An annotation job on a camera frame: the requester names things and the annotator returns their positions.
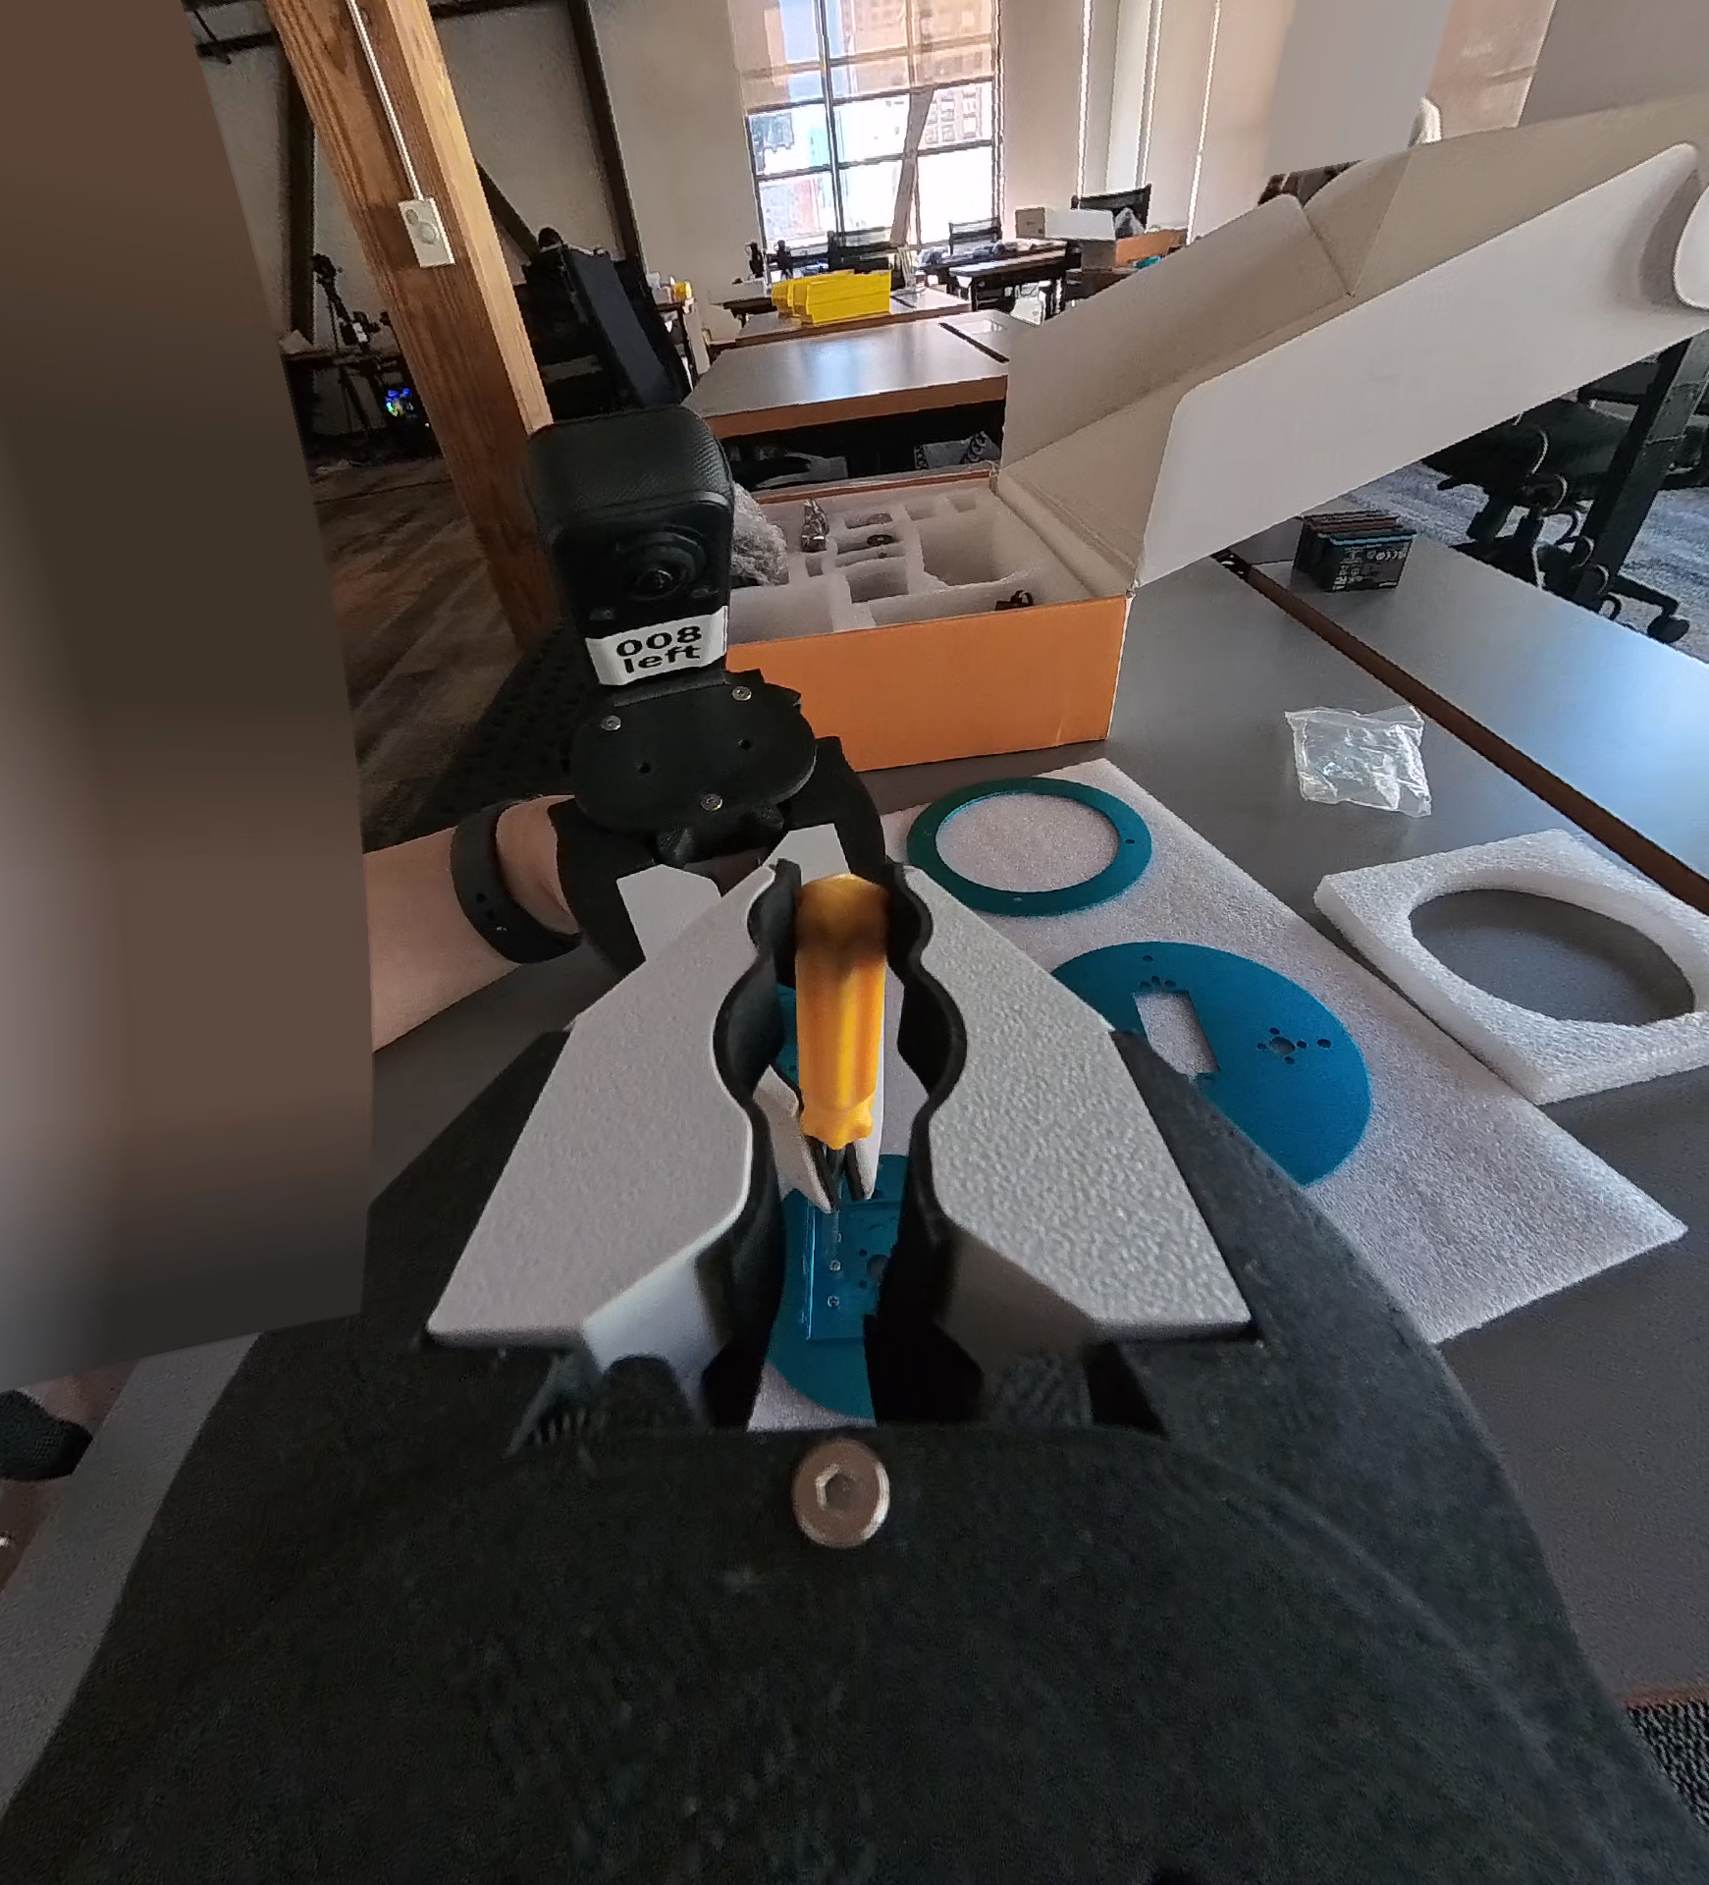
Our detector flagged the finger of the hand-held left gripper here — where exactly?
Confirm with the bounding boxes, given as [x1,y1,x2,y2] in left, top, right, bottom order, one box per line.
[778,820,886,891]
[616,869,839,1214]

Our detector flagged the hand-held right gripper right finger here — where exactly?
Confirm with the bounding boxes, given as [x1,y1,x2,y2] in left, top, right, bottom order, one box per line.
[868,861,1256,1428]

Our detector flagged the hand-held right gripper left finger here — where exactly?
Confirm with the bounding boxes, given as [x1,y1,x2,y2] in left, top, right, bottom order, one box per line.
[427,861,799,1428]

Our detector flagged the yellow handled screwdriver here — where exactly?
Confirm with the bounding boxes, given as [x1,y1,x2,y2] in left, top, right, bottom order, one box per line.
[790,877,892,1202]

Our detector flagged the blue metal bracket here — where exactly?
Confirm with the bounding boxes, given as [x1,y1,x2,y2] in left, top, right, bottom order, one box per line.
[796,1200,900,1342]

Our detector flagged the blue perforated mounting disc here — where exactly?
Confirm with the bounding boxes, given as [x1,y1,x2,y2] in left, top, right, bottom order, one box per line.
[762,1157,929,1423]

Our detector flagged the person's left forearm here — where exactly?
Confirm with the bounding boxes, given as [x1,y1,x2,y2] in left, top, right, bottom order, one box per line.
[364,832,502,1050]

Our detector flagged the background wooden desk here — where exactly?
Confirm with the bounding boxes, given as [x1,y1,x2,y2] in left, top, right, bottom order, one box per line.
[683,310,1010,444]

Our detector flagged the person's left hand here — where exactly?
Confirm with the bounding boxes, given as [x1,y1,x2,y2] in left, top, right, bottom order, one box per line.
[498,800,595,934]

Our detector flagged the black wristband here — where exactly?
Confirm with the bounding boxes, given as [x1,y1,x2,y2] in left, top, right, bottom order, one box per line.
[449,802,583,966]

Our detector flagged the orange cardboard box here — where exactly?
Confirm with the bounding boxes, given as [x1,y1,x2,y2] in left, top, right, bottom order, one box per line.
[719,81,1709,775]

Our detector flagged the blue disc with rectangular cutout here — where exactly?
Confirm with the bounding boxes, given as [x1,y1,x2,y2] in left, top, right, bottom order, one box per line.
[1051,940,1374,1188]

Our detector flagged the white foam box insert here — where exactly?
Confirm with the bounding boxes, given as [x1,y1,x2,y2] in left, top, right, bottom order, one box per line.
[729,479,1099,643]

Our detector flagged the white foam sheet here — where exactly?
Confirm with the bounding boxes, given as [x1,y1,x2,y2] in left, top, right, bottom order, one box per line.
[742,759,1691,1430]

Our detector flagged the black background equipment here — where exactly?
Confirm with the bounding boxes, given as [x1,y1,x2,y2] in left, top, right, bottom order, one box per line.
[516,229,697,430]

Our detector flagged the tall wooden column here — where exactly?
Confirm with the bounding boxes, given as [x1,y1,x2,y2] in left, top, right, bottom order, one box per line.
[266,0,561,650]

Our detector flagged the yellow storage bins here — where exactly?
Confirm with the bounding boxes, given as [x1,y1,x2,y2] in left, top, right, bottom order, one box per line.
[770,270,892,323]

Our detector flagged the clear plastic bag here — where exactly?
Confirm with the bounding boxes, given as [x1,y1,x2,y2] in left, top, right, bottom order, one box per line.
[1284,704,1433,820]

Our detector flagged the black box blue print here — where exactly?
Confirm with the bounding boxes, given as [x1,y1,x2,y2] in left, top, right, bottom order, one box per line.
[1294,511,1420,595]

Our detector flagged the window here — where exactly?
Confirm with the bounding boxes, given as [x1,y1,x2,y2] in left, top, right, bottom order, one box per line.
[742,0,1004,253]

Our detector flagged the blue metal ring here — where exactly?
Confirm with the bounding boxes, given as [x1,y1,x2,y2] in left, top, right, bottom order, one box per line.
[906,776,1154,920]

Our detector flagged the white foam frame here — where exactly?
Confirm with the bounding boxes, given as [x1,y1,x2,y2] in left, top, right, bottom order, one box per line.
[1313,830,1709,1107]

